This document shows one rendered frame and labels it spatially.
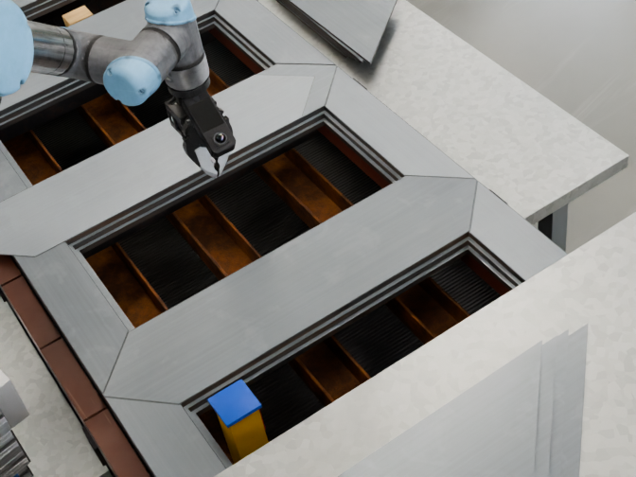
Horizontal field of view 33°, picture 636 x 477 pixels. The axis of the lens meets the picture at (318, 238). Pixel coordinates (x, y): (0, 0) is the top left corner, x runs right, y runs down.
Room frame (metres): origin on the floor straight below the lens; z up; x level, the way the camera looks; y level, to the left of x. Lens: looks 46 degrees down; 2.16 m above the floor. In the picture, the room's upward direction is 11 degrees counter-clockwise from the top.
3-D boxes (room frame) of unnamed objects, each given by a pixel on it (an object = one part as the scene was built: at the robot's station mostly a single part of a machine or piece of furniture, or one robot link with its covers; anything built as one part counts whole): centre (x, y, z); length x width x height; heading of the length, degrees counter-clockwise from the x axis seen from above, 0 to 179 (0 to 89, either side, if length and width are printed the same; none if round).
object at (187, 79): (1.44, 0.17, 1.13); 0.08 x 0.08 x 0.05
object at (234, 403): (0.94, 0.17, 0.88); 0.06 x 0.06 x 0.02; 26
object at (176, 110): (1.45, 0.17, 1.05); 0.09 x 0.08 x 0.12; 26
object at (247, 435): (0.94, 0.17, 0.78); 0.05 x 0.05 x 0.19; 26
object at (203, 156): (1.44, 0.18, 0.94); 0.06 x 0.03 x 0.09; 26
